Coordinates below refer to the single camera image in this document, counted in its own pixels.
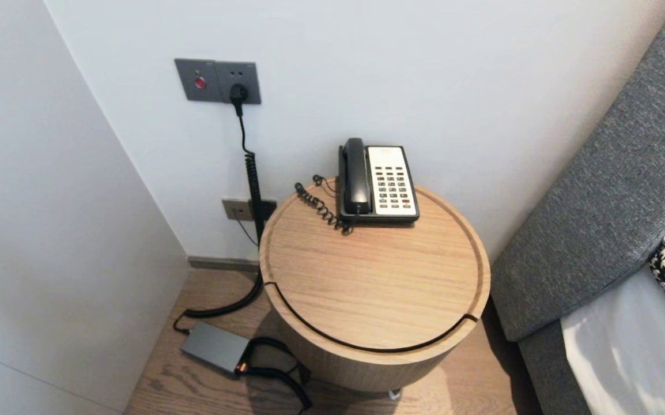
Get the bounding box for black telephone handset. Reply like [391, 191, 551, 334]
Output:
[342, 138, 372, 215]

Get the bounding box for black and cream telephone base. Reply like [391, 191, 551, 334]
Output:
[338, 144, 421, 224]

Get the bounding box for round wooden nightstand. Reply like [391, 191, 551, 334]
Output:
[259, 179, 492, 399]

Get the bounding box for thin black phone line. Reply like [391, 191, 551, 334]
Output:
[235, 216, 259, 247]

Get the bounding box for grey wooden baseboard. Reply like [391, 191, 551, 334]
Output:
[187, 255, 261, 273]

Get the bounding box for black power plug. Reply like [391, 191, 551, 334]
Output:
[229, 84, 249, 118]

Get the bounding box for grey power adapter box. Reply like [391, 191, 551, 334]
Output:
[180, 321, 252, 375]

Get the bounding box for grey upholstered headboard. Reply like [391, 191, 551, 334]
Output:
[491, 0, 665, 344]

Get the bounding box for grey upholstered bed base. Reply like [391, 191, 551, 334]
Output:
[518, 320, 592, 415]

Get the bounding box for white bed sheet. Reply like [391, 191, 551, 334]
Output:
[560, 265, 665, 415]

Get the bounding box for black coiled telephone cord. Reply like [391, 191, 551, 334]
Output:
[294, 175, 356, 235]

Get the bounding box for black coiled power cable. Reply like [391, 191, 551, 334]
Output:
[173, 115, 265, 335]

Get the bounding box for beige wall data socket plate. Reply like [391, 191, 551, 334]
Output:
[221, 198, 278, 222]

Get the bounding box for black coiled adapter output cable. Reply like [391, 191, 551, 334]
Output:
[240, 337, 313, 411]

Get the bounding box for grey wall socket panel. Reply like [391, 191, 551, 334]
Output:
[174, 58, 262, 105]

